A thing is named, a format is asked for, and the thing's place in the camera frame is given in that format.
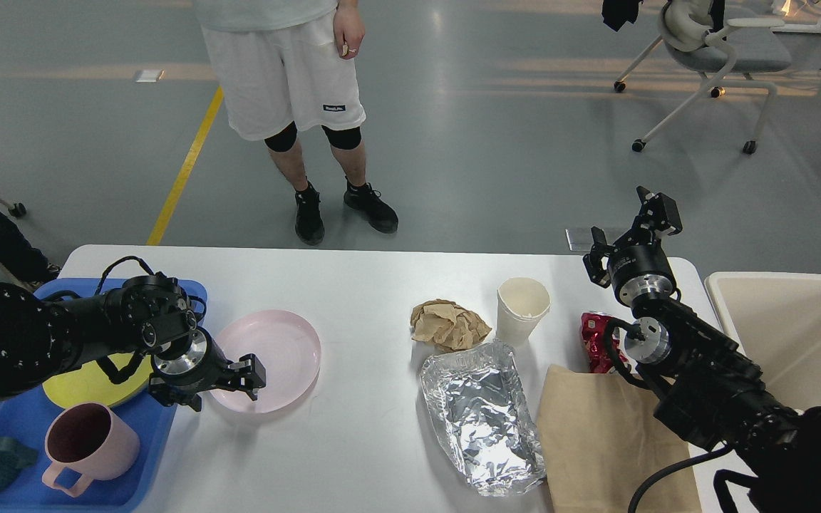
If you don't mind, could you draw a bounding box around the white paper cup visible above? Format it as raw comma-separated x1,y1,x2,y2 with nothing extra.
495,276,552,345

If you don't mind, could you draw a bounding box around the yellow plate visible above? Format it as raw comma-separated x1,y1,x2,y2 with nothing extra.
43,361,151,409

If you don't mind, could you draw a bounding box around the crumpled aluminium foil tray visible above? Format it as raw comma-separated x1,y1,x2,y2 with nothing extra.
419,341,545,497

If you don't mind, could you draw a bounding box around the blue plastic tray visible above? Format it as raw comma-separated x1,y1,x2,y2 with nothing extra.
0,278,209,512

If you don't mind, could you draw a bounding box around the crumpled brown paper ball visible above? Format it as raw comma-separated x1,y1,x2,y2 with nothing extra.
408,299,492,353

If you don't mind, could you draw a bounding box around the grey office chair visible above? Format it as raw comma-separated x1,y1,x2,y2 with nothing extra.
613,1,792,155

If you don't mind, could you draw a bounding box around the standing person in white shorts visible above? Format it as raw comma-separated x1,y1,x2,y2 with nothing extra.
193,1,400,246

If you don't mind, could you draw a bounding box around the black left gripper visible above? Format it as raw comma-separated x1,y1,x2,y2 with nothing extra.
148,329,267,413

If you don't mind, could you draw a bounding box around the white waste bin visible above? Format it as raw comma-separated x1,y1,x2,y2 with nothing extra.
705,271,821,411

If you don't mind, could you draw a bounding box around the white desk at top right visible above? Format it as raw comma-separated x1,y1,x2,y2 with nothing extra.
770,0,821,36

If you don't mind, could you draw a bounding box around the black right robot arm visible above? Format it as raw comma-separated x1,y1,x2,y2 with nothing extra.
583,186,821,512

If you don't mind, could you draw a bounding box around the crushed red can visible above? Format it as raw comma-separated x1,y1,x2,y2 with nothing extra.
580,311,631,374

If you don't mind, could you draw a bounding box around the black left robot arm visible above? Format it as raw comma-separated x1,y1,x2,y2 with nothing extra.
0,266,267,411

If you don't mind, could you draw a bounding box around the pink plate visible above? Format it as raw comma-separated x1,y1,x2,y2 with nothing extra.
211,311,321,415

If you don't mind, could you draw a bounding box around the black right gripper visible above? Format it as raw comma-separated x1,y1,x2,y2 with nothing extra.
582,186,683,306

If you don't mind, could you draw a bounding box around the brown paper bag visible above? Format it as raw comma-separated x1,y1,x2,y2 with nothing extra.
537,365,690,512

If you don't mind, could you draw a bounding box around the pink mug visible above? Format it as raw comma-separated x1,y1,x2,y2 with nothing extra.
41,402,140,499

